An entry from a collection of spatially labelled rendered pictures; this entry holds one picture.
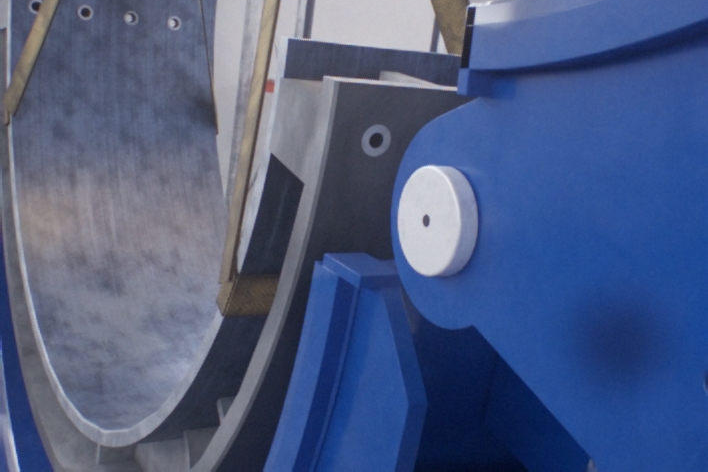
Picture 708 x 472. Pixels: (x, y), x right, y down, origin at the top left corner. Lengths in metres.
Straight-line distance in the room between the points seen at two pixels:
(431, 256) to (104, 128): 2.39
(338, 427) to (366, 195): 0.33
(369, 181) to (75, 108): 2.11
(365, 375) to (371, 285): 0.13
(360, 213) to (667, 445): 0.65
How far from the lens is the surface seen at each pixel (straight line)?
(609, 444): 1.04
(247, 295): 1.72
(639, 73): 1.00
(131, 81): 3.56
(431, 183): 1.20
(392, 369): 1.34
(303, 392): 1.49
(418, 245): 1.22
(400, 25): 10.38
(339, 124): 1.42
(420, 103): 1.48
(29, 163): 3.38
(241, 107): 9.30
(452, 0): 2.05
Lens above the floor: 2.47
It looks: 10 degrees down
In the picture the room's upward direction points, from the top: 8 degrees clockwise
